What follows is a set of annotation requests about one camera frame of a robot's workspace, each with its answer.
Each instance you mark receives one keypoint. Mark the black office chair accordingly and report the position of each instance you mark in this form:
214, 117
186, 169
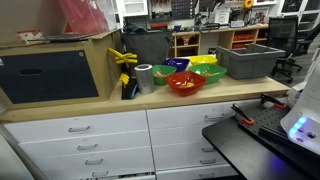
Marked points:
282, 34

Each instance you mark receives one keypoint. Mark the black perforated mount plate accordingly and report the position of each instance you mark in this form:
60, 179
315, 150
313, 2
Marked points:
268, 131

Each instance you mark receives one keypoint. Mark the large cardboard box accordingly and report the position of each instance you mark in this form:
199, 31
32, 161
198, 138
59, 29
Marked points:
58, 73

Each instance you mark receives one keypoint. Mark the blue bowl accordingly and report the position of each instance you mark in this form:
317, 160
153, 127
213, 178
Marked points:
180, 63

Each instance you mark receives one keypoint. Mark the black orange clamp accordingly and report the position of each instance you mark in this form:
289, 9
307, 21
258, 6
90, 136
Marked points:
244, 118

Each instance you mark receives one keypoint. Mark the green bowl left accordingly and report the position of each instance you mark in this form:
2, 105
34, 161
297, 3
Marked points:
160, 72

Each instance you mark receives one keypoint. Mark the red bowl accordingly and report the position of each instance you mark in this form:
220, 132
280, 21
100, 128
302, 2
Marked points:
185, 83

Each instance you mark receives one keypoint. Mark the green bowl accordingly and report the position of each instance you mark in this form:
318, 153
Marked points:
211, 72
160, 72

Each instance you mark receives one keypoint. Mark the green bowl right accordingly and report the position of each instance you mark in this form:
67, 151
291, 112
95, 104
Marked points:
211, 72

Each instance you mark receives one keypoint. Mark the wooden shelf unit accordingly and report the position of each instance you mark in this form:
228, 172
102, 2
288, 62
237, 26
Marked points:
200, 42

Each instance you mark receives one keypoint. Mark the yellow clamp tool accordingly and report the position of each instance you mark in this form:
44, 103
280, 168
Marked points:
127, 58

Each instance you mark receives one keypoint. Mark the dark gray fabric bin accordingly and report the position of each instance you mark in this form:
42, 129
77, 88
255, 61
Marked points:
151, 47

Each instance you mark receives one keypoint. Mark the gray plastic bin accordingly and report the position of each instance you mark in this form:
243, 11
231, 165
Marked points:
254, 61

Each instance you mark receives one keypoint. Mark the white drawer cabinet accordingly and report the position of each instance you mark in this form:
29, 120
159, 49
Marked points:
155, 144

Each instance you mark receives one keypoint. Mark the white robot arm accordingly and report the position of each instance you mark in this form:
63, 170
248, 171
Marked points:
302, 123

